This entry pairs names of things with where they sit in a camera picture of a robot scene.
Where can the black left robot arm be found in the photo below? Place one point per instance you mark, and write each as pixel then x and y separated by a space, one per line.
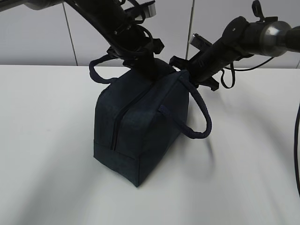
pixel 123 30

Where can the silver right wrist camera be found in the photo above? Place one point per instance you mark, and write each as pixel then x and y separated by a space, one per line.
pixel 199 42

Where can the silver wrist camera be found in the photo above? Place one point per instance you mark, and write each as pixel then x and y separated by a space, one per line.
pixel 141 10
pixel 199 42

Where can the dark navy fabric bag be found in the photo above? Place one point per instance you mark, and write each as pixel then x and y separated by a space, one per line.
pixel 137 120

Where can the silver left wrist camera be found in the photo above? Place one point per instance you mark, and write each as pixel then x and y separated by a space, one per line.
pixel 141 10

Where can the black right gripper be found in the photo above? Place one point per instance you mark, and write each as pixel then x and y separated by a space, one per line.
pixel 184 64

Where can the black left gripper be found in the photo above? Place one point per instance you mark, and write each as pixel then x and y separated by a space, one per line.
pixel 137 51

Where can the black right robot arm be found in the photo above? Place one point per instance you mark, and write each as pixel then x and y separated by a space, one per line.
pixel 241 39

